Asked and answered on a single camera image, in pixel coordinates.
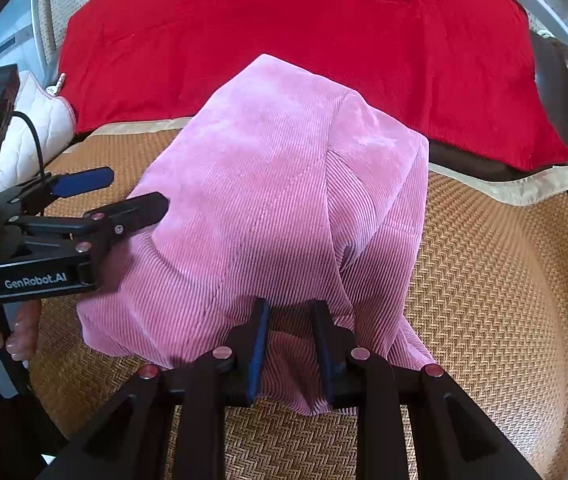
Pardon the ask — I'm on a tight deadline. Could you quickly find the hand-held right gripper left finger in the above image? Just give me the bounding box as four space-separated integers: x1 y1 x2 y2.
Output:
36 297 271 480

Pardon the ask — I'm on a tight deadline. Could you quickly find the pink corduroy garment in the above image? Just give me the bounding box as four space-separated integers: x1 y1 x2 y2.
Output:
76 52 437 416

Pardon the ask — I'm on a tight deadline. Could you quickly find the beige textured mattress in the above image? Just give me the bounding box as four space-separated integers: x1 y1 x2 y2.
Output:
39 0 165 68

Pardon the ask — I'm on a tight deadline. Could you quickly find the black cable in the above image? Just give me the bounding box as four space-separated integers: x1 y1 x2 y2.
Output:
11 110 55 181

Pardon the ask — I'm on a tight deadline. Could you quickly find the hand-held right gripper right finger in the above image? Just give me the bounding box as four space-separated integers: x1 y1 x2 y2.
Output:
309 300 544 480

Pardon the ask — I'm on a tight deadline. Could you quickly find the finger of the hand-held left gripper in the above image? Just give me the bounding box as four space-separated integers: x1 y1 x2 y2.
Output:
49 167 115 200
81 191 171 253

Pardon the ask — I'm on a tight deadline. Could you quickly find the woven rattan mat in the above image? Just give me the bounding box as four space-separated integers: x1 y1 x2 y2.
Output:
26 117 568 480

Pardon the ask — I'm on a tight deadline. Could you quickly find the red blanket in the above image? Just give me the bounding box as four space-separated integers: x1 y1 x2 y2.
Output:
56 0 568 171

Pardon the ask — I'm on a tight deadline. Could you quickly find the white quilted cloth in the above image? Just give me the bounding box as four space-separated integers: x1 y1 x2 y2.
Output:
0 70 77 193

